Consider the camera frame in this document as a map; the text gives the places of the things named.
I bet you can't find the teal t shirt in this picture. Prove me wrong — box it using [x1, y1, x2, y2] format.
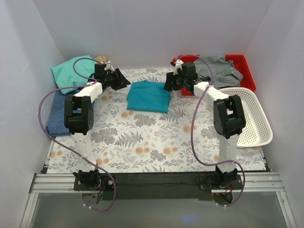
[127, 80, 171, 113]

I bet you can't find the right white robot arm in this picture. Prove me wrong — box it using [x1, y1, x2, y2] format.
[164, 59, 246, 189]

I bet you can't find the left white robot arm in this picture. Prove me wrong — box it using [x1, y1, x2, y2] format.
[64, 63, 131, 190]

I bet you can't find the beige folded garment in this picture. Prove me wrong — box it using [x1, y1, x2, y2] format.
[94, 56, 111, 64]

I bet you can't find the grey crumpled shirt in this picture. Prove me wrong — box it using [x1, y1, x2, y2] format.
[194, 54, 243, 89]

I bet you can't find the mint green folded shirt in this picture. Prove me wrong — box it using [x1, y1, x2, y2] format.
[51, 55, 95, 88]

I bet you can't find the red plastic tray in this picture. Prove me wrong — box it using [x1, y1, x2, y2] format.
[178, 55, 256, 96]

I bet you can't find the blue checkered folded shirt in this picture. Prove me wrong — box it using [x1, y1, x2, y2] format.
[44, 89, 94, 139]

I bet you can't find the white perforated plastic basket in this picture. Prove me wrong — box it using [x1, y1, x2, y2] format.
[220, 87, 273, 147]

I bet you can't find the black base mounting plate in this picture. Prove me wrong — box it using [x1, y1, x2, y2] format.
[73, 171, 242, 200]

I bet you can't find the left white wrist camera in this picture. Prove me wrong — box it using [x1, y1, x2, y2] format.
[104, 60, 114, 72]

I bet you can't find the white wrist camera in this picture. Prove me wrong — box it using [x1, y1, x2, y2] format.
[171, 59, 184, 75]
[104, 60, 114, 72]

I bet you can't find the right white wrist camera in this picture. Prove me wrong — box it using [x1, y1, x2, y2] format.
[171, 59, 184, 75]

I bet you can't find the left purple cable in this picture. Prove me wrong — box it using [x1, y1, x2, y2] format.
[38, 57, 118, 212]

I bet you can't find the aluminium frame rail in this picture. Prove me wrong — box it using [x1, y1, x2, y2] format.
[28, 172, 296, 228]

